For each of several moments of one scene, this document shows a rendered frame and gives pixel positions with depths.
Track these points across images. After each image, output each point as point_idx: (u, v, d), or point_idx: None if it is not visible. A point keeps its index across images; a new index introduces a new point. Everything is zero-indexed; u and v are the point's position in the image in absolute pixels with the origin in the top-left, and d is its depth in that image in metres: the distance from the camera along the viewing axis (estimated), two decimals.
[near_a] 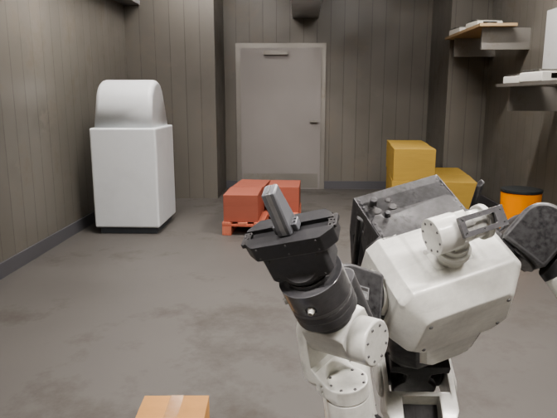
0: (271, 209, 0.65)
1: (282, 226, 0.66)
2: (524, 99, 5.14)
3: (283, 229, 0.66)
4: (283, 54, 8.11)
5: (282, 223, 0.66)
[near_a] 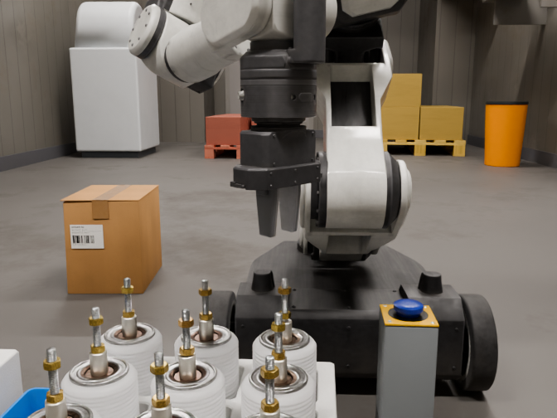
0: (260, 217, 0.67)
1: (279, 193, 0.69)
2: (510, 12, 5.05)
3: (278, 190, 0.69)
4: None
5: (280, 196, 0.69)
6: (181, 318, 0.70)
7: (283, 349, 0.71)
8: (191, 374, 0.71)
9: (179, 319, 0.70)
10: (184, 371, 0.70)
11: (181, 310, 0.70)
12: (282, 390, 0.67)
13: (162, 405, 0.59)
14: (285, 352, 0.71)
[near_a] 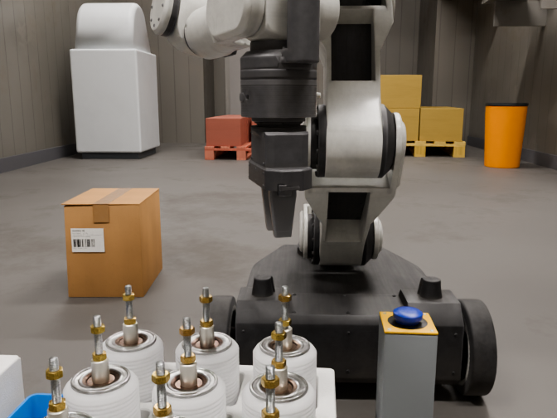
0: None
1: (294, 198, 0.65)
2: (510, 14, 5.06)
3: (295, 195, 0.65)
4: None
5: (294, 201, 0.65)
6: (181, 326, 0.71)
7: (278, 362, 0.70)
8: (192, 381, 0.71)
9: (180, 328, 0.71)
10: (185, 379, 0.71)
11: (183, 318, 0.70)
12: (257, 376, 0.73)
13: (164, 415, 0.59)
14: (276, 365, 0.70)
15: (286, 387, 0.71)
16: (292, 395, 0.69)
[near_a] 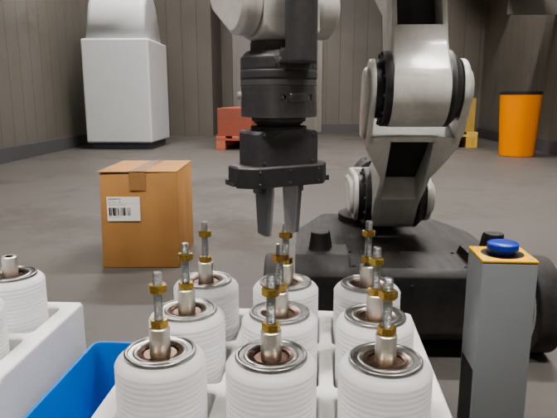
0: (260, 216, 0.67)
1: (284, 193, 0.69)
2: (524, 2, 5.03)
3: (283, 190, 0.68)
4: None
5: (285, 196, 0.69)
6: (273, 253, 0.68)
7: (376, 289, 0.67)
8: (284, 311, 0.68)
9: (273, 254, 0.68)
10: (278, 308, 0.68)
11: (276, 244, 0.67)
12: (350, 308, 0.70)
13: (274, 331, 0.56)
14: (375, 292, 0.67)
15: None
16: (392, 323, 0.66)
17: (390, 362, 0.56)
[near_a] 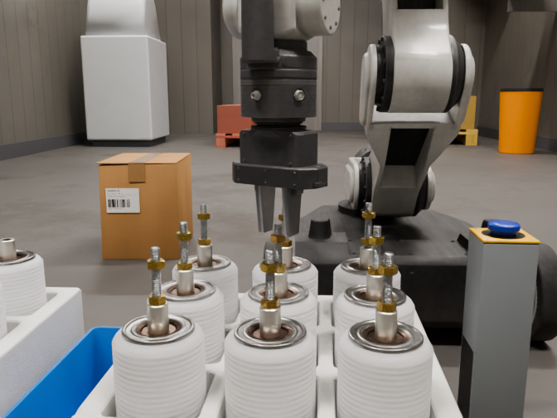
0: (284, 221, 0.65)
1: (259, 197, 0.66)
2: None
3: (259, 193, 0.66)
4: None
5: (259, 200, 0.66)
6: (272, 234, 0.67)
7: (376, 269, 0.66)
8: (278, 292, 0.67)
9: (271, 235, 0.67)
10: None
11: (274, 225, 0.67)
12: (350, 288, 0.70)
13: (273, 307, 0.56)
14: (375, 271, 0.66)
15: None
16: None
17: (390, 338, 0.55)
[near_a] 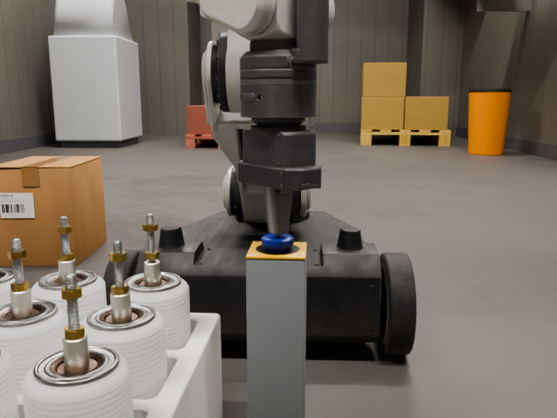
0: (285, 215, 0.68)
1: (289, 196, 0.67)
2: None
3: (289, 191, 0.67)
4: None
5: (289, 198, 0.67)
6: (11, 250, 0.62)
7: (117, 288, 0.61)
8: (17, 312, 0.63)
9: (8, 250, 0.62)
10: (12, 308, 0.63)
11: (11, 240, 0.62)
12: (102, 308, 0.65)
13: None
14: (114, 290, 0.61)
15: (128, 317, 0.62)
16: (130, 323, 0.60)
17: (76, 368, 0.50)
